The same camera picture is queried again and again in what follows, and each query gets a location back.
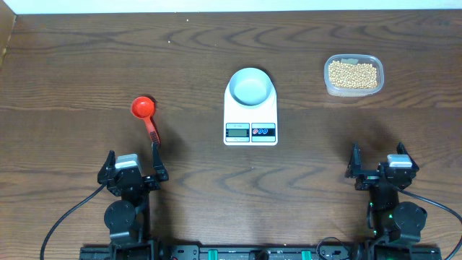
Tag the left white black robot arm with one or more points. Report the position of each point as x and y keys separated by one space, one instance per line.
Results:
x=128 y=218

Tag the light grey round bowl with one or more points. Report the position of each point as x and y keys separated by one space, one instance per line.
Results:
x=250 y=86

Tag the red plastic measuring scoop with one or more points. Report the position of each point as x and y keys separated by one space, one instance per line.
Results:
x=143 y=108

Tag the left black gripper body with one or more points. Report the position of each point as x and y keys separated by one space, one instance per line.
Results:
x=150 y=183

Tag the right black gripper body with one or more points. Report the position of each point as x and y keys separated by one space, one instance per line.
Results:
x=368 y=178

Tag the clear plastic soybean container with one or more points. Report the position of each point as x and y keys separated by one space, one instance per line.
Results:
x=353 y=75

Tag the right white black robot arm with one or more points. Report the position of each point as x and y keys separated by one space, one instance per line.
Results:
x=397 y=225

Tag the white digital kitchen scale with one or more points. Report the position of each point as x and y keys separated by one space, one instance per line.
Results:
x=250 y=125

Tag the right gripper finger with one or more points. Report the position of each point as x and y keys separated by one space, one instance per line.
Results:
x=401 y=150
x=354 y=166

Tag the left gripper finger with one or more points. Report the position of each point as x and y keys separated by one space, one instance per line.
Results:
x=158 y=165
x=109 y=165

